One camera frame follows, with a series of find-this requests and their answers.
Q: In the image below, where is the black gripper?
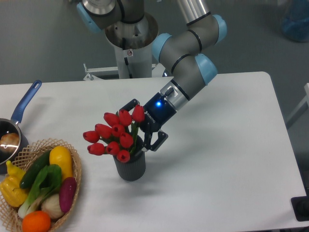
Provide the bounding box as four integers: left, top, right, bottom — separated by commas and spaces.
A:
118, 91, 179, 153

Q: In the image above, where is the red tulip bouquet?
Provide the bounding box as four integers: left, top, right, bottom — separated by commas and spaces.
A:
83, 104, 145, 163

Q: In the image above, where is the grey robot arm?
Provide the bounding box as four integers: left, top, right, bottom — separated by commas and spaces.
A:
77, 0, 227, 151

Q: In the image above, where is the dark grey ribbed vase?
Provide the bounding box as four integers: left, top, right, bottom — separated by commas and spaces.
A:
114, 136, 146, 181

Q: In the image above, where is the yellow squash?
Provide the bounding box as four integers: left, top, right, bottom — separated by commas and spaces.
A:
49, 146, 73, 181

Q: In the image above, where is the purple eggplant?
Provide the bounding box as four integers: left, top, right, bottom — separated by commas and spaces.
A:
59, 177, 77, 213

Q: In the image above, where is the woven wicker basket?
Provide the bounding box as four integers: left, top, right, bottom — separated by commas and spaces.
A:
0, 138, 82, 232

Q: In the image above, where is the green bok choy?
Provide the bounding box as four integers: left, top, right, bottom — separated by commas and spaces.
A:
18, 164, 62, 218

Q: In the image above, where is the dark green cucumber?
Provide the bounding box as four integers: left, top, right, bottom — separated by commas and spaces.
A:
19, 150, 51, 189

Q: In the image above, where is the beige garlic bulb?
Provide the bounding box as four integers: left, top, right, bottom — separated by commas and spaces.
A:
41, 193, 64, 219

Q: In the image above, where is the bread roll in saucepan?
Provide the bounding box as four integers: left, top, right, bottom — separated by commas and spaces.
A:
0, 133, 19, 154

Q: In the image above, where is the orange fruit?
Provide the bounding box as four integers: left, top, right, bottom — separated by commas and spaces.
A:
22, 211, 51, 232

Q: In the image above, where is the yellow bell pepper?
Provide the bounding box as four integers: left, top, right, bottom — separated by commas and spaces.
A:
0, 160, 28, 207

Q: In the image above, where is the white furniture leg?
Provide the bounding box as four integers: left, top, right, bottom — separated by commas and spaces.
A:
285, 83, 309, 129

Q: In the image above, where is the black device at table edge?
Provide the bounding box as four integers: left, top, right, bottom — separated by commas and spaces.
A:
291, 196, 309, 221

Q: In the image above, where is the blue translucent bag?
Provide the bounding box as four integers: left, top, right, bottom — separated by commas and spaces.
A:
281, 0, 309, 43

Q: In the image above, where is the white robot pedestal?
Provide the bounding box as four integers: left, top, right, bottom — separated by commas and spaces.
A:
105, 13, 158, 79

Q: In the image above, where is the blue handled saucepan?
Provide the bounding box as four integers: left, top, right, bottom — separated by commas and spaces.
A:
0, 80, 42, 174

